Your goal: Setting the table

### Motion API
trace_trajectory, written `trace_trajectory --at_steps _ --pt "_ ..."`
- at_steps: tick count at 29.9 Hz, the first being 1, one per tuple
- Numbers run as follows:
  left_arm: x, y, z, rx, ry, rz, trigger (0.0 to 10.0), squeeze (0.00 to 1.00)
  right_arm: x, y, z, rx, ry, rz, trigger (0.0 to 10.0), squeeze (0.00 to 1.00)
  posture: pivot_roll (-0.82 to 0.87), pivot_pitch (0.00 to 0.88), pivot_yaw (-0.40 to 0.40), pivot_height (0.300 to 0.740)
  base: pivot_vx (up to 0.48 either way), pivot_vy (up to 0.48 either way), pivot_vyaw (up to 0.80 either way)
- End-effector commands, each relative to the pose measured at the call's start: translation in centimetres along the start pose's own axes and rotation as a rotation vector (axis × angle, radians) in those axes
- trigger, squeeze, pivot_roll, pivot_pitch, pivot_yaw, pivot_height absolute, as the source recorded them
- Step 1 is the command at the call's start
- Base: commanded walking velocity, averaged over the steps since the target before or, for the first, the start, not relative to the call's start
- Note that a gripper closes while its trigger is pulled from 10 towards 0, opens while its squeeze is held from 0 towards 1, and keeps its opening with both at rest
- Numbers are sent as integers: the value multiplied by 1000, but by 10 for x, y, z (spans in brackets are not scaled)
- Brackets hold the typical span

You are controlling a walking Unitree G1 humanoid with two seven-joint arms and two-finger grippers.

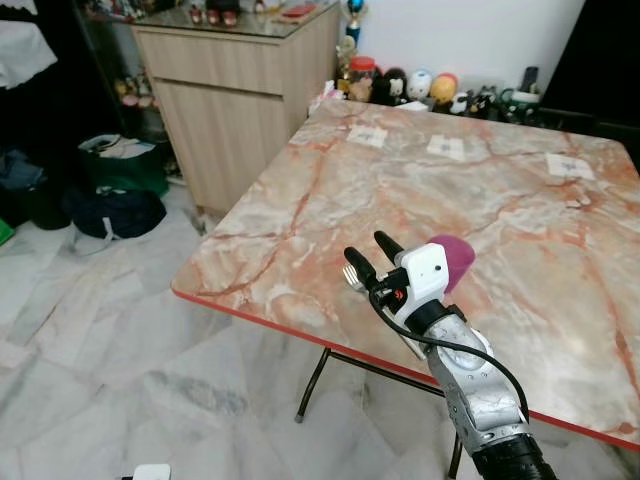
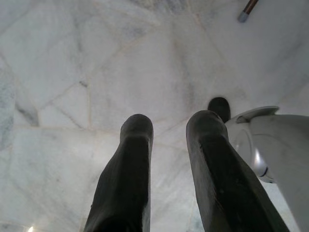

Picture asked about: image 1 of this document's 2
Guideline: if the silver metal fork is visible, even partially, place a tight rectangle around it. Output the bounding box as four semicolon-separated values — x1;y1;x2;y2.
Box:
342;263;427;361

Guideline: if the purple plastic cup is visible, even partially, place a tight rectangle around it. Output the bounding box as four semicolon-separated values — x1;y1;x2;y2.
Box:
427;234;477;295

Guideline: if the white paper label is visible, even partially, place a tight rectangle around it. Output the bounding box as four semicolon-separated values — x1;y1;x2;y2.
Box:
427;135;468;161
347;126;388;149
546;153;595;181

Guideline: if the black haired doll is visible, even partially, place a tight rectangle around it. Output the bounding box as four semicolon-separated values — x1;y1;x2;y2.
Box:
375;68;409;106

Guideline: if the white blue doll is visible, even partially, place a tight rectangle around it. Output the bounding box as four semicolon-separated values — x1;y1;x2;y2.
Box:
407;70;433;101

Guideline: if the yellow orange doll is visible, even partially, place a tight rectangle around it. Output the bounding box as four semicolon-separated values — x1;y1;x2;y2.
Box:
430;73;461;109

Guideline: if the red lid jar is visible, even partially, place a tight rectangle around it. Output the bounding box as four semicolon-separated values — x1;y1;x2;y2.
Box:
348;56;377;101

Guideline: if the green mug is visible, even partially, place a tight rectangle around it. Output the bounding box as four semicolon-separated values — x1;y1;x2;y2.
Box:
500;88;542;120

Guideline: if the light wooden cabinet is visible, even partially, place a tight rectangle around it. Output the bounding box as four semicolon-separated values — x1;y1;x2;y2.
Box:
132;3;343;219

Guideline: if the blue gold trophy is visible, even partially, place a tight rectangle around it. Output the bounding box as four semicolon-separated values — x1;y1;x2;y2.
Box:
341;0;366;59

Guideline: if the green shopping bag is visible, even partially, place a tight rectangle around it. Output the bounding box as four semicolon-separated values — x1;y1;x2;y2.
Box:
78;132;171;198

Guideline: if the dark blue bag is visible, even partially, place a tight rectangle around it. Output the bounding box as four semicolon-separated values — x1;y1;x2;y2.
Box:
63;186;167;241

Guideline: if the black bag with blue cloth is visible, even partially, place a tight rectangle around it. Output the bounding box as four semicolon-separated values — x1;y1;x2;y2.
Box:
0;148;71;231

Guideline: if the white hanging cloth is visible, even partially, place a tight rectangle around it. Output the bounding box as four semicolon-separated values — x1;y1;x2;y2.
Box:
0;20;58;91

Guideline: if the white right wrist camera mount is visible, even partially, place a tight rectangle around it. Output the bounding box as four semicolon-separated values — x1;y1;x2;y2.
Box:
393;247;453;313

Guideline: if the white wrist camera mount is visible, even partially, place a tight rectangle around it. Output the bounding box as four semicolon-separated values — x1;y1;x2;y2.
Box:
393;247;453;313
131;463;172;480

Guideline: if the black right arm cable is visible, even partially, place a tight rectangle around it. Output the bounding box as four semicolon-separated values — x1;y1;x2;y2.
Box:
370;280;531;426

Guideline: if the black metal table frame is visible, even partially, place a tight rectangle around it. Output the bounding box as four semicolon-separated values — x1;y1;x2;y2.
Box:
295;346;466;479

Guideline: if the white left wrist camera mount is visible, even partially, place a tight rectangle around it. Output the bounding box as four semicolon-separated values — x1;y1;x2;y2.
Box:
131;463;172;480

